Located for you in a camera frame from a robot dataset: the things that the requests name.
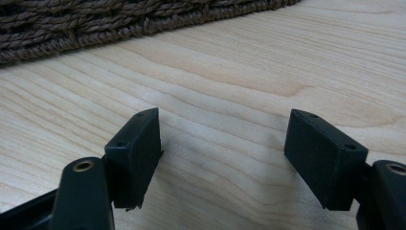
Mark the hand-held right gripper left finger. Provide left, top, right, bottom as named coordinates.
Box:
left=103, top=107, right=165, bottom=212

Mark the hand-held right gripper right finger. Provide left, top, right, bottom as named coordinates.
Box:
left=283, top=108, right=370, bottom=212

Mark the brown woven rope mat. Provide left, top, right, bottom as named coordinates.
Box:
left=0, top=0, right=303, bottom=65

